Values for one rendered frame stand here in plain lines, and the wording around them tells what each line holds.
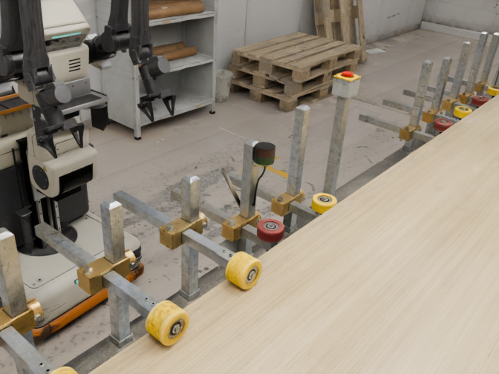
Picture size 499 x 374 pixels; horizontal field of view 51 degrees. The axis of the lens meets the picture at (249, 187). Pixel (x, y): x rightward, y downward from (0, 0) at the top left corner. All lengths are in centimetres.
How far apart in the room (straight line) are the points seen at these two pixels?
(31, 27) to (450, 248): 137
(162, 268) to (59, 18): 141
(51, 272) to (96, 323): 33
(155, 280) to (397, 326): 169
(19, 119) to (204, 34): 260
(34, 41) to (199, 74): 323
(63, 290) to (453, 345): 162
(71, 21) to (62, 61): 16
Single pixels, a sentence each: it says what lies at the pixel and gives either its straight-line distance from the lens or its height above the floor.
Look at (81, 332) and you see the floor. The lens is 254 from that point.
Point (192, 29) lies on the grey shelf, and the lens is 481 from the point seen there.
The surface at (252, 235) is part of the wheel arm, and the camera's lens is 158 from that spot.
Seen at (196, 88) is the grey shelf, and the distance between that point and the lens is 491.
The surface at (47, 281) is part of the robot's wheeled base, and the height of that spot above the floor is 28.
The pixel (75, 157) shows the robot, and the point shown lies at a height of 80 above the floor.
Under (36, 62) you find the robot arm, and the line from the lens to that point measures 174.
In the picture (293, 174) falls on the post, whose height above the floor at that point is 93.
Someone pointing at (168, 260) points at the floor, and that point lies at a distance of 289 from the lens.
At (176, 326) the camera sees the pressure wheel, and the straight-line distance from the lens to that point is 115.
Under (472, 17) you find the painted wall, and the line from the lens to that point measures 929.
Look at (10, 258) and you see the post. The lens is 111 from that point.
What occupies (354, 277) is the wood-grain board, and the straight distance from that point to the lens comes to 140.
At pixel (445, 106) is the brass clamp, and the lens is 303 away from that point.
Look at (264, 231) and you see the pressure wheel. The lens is 151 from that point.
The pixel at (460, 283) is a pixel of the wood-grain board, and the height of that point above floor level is 90.
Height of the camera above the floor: 175
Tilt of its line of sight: 29 degrees down
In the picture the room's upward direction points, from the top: 4 degrees clockwise
